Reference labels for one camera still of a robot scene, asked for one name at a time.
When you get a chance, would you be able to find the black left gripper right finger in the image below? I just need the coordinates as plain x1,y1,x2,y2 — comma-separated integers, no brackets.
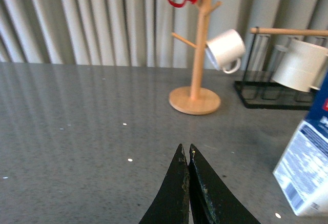
188,144,259,223

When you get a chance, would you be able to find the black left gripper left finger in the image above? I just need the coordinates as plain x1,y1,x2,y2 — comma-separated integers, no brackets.
140,144,190,223

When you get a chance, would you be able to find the Pascual milk carton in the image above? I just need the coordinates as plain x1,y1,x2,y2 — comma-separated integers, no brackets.
273,78,327,216

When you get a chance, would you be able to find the wooden mug tree stand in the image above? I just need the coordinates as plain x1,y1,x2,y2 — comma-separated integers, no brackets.
169,0,222,115

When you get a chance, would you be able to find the white mug on tree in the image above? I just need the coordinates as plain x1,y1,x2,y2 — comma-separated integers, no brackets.
206,29,245,74

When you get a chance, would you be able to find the cream ribbed mug left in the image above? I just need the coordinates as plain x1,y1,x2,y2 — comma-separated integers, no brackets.
271,39,327,92

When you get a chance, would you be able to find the black wire mug rack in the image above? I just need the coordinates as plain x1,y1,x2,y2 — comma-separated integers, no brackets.
234,27,327,110

